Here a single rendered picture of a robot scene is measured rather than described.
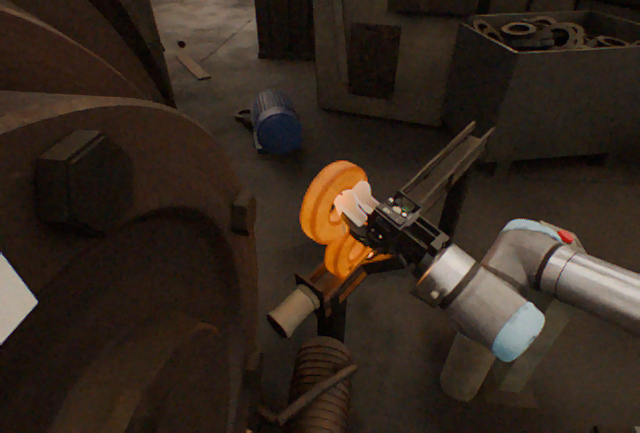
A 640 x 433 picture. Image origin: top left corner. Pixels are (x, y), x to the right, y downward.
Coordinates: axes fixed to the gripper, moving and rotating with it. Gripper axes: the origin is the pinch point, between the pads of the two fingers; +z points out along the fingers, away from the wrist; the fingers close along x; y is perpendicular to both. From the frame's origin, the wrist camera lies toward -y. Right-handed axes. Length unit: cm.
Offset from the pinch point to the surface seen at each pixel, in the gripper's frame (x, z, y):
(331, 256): 1.6, -4.4, -13.9
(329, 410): 17.5, -23.1, -29.7
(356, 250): -7.2, -5.8, -18.7
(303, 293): 10.2, -5.6, -17.0
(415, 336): -42, -31, -83
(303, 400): 21.2, -18.5, -25.1
